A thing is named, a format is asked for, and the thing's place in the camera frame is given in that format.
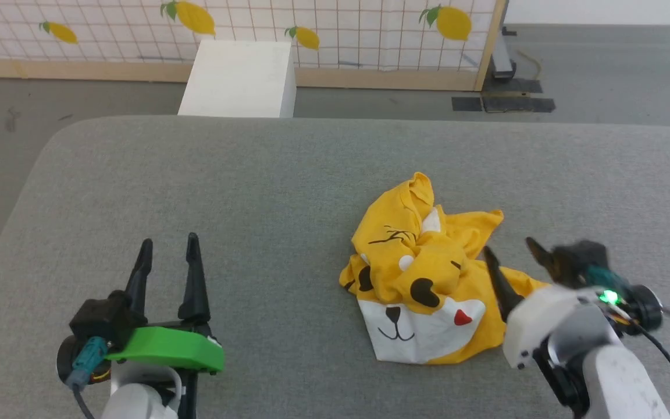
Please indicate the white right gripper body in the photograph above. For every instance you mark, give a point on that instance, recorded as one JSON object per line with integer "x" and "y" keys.
{"x": 544, "y": 314}

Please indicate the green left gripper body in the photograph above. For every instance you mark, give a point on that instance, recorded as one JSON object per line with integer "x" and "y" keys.
{"x": 166, "y": 348}

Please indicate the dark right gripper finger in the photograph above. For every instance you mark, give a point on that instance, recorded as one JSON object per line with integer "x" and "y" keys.
{"x": 544, "y": 257}
{"x": 502, "y": 286}

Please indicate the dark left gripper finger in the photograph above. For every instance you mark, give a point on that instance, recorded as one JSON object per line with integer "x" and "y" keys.
{"x": 140, "y": 279}
{"x": 194, "y": 291}

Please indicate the yellow fox print t-shirt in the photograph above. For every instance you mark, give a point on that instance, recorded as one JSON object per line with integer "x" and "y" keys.
{"x": 422, "y": 273}

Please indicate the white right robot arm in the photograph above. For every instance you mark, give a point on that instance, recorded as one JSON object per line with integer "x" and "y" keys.
{"x": 620, "y": 378}

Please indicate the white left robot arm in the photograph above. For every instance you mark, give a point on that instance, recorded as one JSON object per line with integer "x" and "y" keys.
{"x": 137, "y": 401}

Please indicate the large black floor mat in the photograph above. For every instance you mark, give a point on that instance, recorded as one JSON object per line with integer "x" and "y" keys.
{"x": 518, "y": 103}

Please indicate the small black floor mat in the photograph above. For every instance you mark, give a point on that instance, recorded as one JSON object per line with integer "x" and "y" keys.
{"x": 466, "y": 103}

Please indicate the grey metal stand base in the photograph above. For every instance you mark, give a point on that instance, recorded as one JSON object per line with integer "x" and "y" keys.
{"x": 502, "y": 58}

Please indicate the white rectangular box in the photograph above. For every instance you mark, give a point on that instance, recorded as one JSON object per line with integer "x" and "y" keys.
{"x": 236, "y": 75}

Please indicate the lemon print partition screen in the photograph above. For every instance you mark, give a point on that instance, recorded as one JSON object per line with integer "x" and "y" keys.
{"x": 341, "y": 35}

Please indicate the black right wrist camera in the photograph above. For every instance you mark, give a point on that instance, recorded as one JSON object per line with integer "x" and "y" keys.
{"x": 588, "y": 259}

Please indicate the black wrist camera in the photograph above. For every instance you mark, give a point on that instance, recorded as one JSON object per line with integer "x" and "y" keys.
{"x": 105, "y": 317}
{"x": 588, "y": 259}

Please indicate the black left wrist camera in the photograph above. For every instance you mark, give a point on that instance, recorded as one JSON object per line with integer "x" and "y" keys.
{"x": 105, "y": 317}

